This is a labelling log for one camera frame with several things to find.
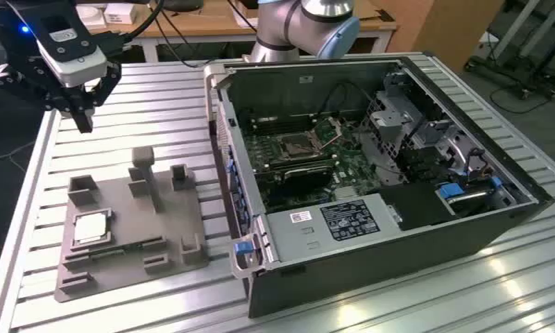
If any black camera cable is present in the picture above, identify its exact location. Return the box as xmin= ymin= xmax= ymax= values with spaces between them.
xmin=90 ymin=0 xmax=166 ymax=58

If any plain white box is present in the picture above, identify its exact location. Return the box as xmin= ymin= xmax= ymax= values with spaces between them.
xmin=104 ymin=3 xmax=136 ymax=25

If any green motherboard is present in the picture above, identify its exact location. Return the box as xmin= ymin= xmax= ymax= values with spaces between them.
xmin=237 ymin=116 xmax=383 ymax=214

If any grey parts rack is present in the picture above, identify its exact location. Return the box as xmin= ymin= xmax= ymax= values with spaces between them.
xmin=53 ymin=146 xmax=212 ymax=303

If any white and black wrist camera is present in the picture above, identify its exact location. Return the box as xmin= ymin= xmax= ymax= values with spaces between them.
xmin=16 ymin=0 xmax=110 ymax=87

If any black graphics card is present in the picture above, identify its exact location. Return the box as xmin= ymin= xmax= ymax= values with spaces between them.
xmin=269 ymin=165 xmax=333 ymax=198

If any blue disk carrier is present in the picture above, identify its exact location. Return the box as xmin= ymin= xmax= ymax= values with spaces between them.
xmin=436 ymin=182 xmax=467 ymax=205

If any brown cardboard sheet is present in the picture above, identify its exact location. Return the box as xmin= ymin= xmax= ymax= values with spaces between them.
xmin=351 ymin=0 xmax=395 ymax=26

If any black open PC case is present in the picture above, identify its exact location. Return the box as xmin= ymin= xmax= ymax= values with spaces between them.
xmin=201 ymin=55 xmax=555 ymax=319

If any silver socket cover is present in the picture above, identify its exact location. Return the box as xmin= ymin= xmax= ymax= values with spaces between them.
xmin=308 ymin=117 xmax=348 ymax=146

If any silver chipset heatsink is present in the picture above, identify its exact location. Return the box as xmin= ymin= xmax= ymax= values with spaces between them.
xmin=335 ymin=187 xmax=365 ymax=201

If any silver CPU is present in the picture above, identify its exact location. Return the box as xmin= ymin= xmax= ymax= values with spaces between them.
xmin=72 ymin=212 xmax=116 ymax=244

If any black looped wire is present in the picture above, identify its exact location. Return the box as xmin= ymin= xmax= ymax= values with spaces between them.
xmin=317 ymin=81 xmax=376 ymax=117

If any black plastic shroud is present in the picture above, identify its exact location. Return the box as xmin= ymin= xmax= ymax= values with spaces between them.
xmin=377 ymin=182 xmax=459 ymax=232

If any black RAM slot bank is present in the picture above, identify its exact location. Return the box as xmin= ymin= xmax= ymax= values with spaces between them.
xmin=248 ymin=116 xmax=315 ymax=135
xmin=253 ymin=155 xmax=332 ymax=171

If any CPU socket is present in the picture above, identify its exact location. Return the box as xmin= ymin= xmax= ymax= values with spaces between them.
xmin=276 ymin=133 xmax=324 ymax=162

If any green RAM stick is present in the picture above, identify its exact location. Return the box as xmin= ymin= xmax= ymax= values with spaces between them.
xmin=88 ymin=242 xmax=145 ymax=260

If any grey case release handle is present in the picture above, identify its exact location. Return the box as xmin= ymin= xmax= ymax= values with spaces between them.
xmin=229 ymin=232 xmax=265 ymax=279

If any white box with tape roll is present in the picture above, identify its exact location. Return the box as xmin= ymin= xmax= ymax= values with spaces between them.
xmin=76 ymin=6 xmax=106 ymax=29

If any grey metal drive cage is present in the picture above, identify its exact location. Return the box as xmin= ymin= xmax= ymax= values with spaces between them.
xmin=363 ymin=71 xmax=450 ymax=181

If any grey power supply unit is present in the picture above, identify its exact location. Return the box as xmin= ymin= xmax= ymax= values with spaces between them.
xmin=264 ymin=192 xmax=403 ymax=263

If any wooden cabinet panel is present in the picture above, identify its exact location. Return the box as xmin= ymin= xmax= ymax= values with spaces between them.
xmin=388 ymin=0 xmax=508 ymax=74

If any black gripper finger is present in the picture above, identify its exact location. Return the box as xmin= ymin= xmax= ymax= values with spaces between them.
xmin=0 ymin=63 xmax=94 ymax=135
xmin=89 ymin=61 xmax=122 ymax=109

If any wooden desk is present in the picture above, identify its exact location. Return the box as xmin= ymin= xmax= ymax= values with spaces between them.
xmin=0 ymin=0 xmax=401 ymax=64

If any black wheeled equipment stand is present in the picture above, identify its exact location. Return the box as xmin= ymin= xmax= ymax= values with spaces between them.
xmin=464 ymin=0 xmax=555 ymax=103

